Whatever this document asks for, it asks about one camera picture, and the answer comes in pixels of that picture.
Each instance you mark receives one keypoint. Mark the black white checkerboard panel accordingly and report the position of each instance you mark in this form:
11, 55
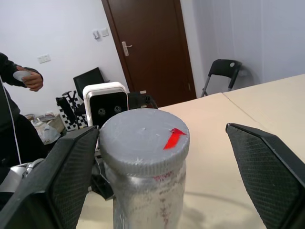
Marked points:
71, 122

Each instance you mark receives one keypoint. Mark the white wall thermostat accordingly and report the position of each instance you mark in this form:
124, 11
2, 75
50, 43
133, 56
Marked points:
96, 34

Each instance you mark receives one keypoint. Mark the dark brown wooden door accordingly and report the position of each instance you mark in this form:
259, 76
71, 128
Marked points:
152, 47

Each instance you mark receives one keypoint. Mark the clear plastic jar white contents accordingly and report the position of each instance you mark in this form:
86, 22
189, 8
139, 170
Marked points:
147, 202

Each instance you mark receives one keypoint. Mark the small white wall switch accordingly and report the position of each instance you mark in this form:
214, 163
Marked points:
105, 32

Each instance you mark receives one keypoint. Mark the black office chair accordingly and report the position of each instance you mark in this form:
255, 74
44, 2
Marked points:
88, 80

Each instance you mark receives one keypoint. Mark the person's bare hand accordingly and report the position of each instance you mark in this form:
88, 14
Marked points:
35, 81

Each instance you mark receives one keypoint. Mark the small white cup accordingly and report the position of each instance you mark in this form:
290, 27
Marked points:
21, 75

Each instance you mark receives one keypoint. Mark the grey lid with red arrow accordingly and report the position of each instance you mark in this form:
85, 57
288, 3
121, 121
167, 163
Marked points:
140, 136

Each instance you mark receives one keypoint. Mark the white wall switch panel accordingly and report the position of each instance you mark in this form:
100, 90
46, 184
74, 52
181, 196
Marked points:
43, 58

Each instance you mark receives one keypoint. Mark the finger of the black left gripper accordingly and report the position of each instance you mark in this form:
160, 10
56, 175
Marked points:
103, 186

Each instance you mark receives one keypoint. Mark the white-framed black camera device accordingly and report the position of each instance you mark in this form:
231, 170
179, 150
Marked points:
107, 91

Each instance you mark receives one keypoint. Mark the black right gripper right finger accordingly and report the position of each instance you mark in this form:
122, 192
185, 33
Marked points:
269, 176

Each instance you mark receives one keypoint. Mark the person in dark jacket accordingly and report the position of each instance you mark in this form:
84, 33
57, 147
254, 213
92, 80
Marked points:
9, 112

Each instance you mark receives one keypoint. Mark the black folding chair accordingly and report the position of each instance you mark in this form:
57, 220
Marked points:
222, 69

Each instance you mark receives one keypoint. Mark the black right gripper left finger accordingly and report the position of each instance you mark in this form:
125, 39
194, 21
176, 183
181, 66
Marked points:
47, 181

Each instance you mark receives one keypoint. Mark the crumpled clear plastic bag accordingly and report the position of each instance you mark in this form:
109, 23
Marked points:
48, 134

